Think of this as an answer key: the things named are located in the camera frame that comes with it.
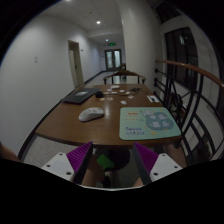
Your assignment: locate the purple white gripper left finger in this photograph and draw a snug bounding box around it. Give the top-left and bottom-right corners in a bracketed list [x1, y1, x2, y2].
[42, 142, 93, 184]

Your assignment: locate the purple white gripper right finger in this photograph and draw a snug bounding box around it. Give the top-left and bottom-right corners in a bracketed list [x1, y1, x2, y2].
[132, 143, 182, 185]

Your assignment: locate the light green mouse pad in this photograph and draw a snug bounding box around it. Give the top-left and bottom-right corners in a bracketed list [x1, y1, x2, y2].
[119, 107, 181, 141]

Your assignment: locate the white computer mouse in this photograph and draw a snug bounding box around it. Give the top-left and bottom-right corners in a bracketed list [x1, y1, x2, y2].
[79, 107, 104, 122]

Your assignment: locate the white booklet with black print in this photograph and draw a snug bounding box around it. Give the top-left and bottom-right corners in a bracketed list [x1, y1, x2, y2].
[147, 95, 159, 103]

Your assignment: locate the dark grey laptop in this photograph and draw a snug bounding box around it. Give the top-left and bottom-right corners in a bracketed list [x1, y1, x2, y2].
[62, 88, 99, 105]

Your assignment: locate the small black box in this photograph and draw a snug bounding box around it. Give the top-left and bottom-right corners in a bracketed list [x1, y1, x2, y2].
[95, 91, 104, 98]

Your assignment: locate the open side door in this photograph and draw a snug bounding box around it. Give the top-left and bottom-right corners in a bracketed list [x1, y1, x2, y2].
[68, 40, 84, 88]

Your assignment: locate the white paper card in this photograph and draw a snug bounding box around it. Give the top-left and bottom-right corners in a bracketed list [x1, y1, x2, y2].
[111, 85, 120, 90]

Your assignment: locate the wooden armchair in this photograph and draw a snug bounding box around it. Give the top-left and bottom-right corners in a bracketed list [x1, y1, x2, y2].
[103, 70, 146, 85]

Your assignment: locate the wooden stair handrail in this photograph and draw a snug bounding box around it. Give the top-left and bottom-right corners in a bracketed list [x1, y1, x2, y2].
[155, 59, 224, 91]

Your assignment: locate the double glass door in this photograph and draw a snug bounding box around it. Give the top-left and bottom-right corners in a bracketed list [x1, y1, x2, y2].
[105, 49, 122, 70]

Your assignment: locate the dark window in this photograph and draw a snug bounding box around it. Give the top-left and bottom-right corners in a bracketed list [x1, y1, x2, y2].
[165, 27, 198, 88]

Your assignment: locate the green exit sign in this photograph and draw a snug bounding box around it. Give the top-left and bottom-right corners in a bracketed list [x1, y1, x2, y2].
[107, 43, 116, 46]

